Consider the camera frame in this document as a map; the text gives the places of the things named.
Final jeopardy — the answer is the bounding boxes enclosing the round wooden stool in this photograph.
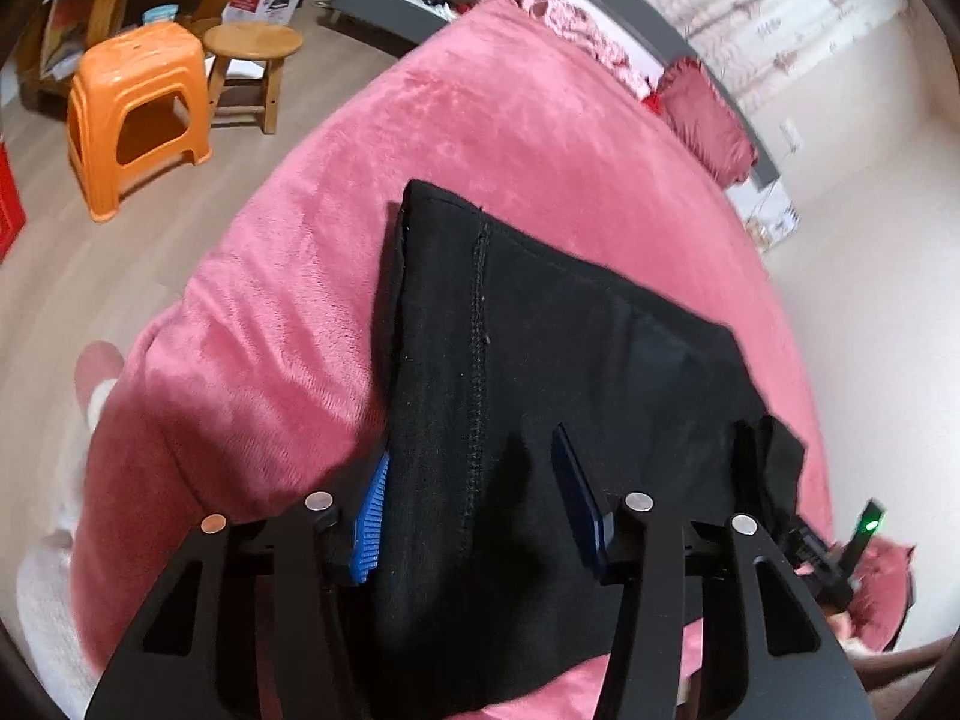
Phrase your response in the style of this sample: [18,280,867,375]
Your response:
[202,21,305,136]

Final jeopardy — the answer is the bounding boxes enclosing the person's right forearm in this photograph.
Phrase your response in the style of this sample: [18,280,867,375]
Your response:
[825,540,950,715]

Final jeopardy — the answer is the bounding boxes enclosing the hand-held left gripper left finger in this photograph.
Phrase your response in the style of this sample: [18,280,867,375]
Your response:
[84,454,391,720]

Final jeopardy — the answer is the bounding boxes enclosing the red ruffled pillow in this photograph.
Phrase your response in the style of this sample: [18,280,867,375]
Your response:
[658,56,760,188]

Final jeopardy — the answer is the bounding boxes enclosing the pink floral clothes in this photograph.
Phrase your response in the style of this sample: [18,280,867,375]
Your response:
[504,0,653,100]

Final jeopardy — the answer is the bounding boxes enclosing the black embroidered pants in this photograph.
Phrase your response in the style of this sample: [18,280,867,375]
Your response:
[364,180,807,720]

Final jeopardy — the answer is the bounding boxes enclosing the pink fleece blanket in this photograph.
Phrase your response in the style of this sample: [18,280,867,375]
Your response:
[71,0,835,720]

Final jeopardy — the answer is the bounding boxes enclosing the orange plastic stool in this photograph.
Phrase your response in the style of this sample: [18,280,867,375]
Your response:
[66,22,213,223]

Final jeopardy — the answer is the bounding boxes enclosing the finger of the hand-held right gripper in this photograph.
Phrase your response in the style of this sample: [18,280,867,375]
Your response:
[733,420,788,547]

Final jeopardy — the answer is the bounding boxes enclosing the grey and white headboard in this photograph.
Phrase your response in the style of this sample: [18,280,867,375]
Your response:
[525,0,781,190]

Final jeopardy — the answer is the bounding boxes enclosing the red cardboard box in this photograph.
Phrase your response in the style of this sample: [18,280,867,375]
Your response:
[0,142,28,263]

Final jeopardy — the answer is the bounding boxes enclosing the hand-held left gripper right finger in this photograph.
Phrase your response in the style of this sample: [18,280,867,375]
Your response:
[551,424,875,720]

